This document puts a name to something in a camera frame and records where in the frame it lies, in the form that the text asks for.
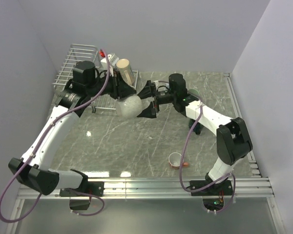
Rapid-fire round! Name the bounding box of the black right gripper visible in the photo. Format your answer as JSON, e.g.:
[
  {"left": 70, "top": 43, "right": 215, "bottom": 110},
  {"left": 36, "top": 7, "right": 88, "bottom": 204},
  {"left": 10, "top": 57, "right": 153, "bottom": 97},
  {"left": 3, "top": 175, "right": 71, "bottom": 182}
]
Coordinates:
[{"left": 133, "top": 80, "right": 177, "bottom": 118}]

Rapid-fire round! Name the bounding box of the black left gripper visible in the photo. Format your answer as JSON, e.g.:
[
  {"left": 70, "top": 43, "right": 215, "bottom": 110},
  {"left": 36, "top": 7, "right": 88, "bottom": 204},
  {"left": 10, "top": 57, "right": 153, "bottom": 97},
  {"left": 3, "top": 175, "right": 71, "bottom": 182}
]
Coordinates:
[{"left": 88, "top": 69, "right": 137, "bottom": 100}]

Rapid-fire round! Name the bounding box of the cream speckled mug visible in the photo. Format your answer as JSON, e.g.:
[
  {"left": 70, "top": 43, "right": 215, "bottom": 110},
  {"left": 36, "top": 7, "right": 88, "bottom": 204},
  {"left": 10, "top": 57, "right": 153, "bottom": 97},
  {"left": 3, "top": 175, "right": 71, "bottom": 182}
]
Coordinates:
[{"left": 115, "top": 95, "right": 143, "bottom": 119}]

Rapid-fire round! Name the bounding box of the tall beige dragon mug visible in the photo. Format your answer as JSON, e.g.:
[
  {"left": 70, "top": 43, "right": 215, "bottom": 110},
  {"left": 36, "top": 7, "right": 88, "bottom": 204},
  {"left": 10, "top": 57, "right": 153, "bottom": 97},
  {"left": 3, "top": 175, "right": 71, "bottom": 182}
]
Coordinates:
[{"left": 116, "top": 58, "right": 135, "bottom": 86}]

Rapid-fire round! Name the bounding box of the dark green mug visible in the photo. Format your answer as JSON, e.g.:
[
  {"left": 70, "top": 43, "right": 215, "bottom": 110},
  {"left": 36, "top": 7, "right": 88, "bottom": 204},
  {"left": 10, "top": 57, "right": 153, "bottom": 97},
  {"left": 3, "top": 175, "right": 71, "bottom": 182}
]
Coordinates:
[{"left": 188, "top": 119, "right": 204, "bottom": 135}]

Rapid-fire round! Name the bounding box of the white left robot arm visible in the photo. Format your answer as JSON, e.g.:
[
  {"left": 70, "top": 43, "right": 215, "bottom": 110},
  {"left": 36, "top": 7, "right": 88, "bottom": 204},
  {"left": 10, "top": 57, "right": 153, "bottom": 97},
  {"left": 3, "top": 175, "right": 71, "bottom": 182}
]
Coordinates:
[{"left": 8, "top": 60, "right": 136, "bottom": 196}]

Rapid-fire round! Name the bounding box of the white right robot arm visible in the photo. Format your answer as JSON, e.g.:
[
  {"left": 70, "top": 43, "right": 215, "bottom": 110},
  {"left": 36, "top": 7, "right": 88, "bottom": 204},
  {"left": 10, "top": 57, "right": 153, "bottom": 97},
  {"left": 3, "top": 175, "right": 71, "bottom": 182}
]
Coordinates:
[{"left": 138, "top": 73, "right": 253, "bottom": 195}]

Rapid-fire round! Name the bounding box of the light green cup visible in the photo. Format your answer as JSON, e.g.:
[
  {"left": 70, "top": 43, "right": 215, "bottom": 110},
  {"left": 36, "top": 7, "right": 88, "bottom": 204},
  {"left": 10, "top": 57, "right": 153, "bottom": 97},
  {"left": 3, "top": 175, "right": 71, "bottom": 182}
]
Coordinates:
[{"left": 188, "top": 89, "right": 200, "bottom": 98}]

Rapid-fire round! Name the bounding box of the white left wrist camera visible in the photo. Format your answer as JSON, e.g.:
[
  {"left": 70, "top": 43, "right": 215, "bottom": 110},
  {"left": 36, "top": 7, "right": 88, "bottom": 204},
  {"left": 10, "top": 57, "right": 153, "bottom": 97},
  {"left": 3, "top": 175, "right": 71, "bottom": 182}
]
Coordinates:
[{"left": 100, "top": 50, "right": 119, "bottom": 70}]

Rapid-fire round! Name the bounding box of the silver wire dish rack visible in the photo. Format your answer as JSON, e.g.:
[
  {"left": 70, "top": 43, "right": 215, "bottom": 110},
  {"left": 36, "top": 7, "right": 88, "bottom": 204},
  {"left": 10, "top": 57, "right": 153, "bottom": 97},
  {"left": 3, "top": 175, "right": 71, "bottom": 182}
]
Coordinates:
[{"left": 53, "top": 44, "right": 139, "bottom": 113}]

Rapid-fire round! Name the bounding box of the pink cup with red handle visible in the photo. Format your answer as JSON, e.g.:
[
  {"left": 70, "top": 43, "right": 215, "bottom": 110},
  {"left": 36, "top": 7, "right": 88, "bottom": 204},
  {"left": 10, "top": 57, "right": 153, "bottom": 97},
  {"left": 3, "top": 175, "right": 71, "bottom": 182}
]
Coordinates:
[{"left": 168, "top": 152, "right": 189, "bottom": 169}]

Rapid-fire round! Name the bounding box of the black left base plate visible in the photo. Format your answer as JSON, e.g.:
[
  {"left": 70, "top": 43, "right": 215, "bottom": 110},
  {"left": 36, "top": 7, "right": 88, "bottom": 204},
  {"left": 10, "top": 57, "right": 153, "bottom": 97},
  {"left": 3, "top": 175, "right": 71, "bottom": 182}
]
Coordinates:
[{"left": 59, "top": 181, "right": 105, "bottom": 197}]

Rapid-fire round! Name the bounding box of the aluminium front rail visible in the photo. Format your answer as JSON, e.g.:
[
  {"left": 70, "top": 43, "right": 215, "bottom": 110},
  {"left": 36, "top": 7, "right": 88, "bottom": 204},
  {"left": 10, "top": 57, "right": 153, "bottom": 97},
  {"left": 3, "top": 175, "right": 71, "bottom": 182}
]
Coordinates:
[{"left": 17, "top": 179, "right": 275, "bottom": 199}]

